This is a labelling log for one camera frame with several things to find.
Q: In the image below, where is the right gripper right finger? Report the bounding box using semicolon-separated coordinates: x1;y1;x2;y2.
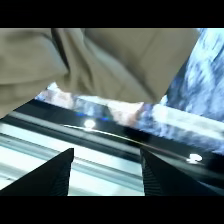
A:
139;147;221;197

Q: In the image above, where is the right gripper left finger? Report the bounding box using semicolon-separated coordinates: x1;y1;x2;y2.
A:
0;147;75;197

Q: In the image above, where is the beige garment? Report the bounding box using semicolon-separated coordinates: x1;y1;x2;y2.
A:
0;27;202;120

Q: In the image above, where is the silver frame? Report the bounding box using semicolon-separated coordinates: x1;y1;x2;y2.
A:
0;111;224;197

